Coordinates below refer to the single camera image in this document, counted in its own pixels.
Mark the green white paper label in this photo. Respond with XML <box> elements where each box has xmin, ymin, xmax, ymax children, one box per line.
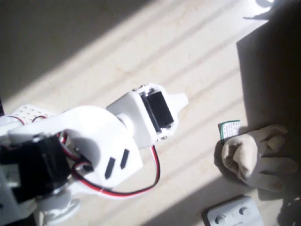
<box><xmin>218</xmin><ymin>120</ymin><xmax>241</xmax><ymax>145</ymax></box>

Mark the white device with two knobs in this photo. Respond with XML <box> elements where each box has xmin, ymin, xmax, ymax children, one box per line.
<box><xmin>202</xmin><ymin>195</ymin><xmax>264</xmax><ymax>226</ymax></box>

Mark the red white black servo cable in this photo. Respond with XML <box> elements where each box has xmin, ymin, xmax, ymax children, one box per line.
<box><xmin>71</xmin><ymin>145</ymin><xmax>162</xmax><ymax>201</ymax></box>
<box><xmin>17</xmin><ymin>115</ymin><xmax>48</xmax><ymax>127</ymax></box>

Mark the cream knitted work glove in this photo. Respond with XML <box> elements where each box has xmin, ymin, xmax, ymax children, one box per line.
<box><xmin>221</xmin><ymin>125</ymin><xmax>299</xmax><ymax>193</ymax></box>

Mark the white perforated base plate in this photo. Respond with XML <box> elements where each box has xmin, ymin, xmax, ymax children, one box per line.
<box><xmin>13</xmin><ymin>103</ymin><xmax>56</xmax><ymax>125</ymax></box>

